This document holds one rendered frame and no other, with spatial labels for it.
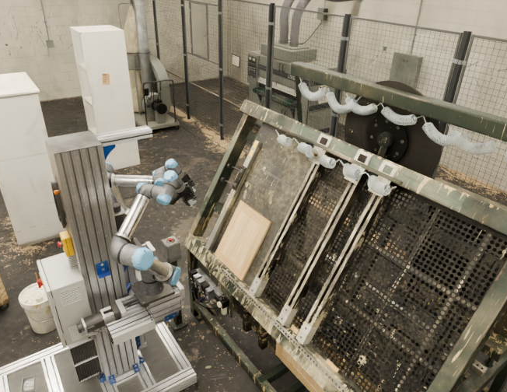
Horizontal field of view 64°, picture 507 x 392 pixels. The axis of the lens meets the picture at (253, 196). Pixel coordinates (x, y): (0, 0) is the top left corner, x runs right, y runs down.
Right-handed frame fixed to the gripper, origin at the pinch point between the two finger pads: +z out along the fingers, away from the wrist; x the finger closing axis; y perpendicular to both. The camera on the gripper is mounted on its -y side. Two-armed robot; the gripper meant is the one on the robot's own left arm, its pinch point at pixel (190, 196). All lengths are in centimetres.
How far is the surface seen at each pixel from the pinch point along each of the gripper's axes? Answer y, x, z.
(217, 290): -30, -42, 54
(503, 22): 491, 73, 155
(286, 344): -17, -116, 49
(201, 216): -1.6, 12.4, 32.9
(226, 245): -2.5, -26.1, 38.9
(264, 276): 1, -76, 35
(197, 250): -22, -2, 46
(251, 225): 20, -40, 26
